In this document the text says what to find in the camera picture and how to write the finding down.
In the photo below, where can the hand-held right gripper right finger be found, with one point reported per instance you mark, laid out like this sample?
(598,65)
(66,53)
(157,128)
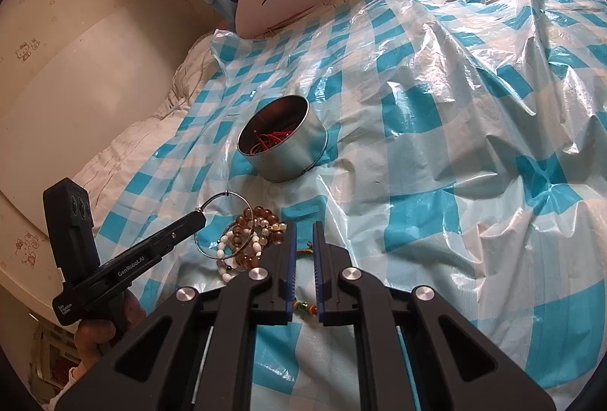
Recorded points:
(317,260)

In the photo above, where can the round metal tin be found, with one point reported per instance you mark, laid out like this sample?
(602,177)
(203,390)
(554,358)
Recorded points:
(289,155)

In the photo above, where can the white striped blanket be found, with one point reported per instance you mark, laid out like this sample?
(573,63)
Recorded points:
(137,145)

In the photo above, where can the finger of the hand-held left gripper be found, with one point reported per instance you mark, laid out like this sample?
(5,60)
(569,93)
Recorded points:
(182,231)

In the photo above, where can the white slatted furniture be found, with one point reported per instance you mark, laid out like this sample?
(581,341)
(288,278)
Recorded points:
(52,354)

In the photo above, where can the person's left hand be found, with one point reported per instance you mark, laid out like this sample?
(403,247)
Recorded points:
(92,336)

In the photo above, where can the silver hoop bangle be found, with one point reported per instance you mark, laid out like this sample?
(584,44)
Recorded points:
(227,193)

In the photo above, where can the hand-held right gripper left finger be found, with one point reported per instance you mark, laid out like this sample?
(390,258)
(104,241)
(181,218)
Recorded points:
(290,260)

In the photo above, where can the blue checkered plastic sheet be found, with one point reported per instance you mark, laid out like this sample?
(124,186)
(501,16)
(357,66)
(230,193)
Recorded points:
(450,155)

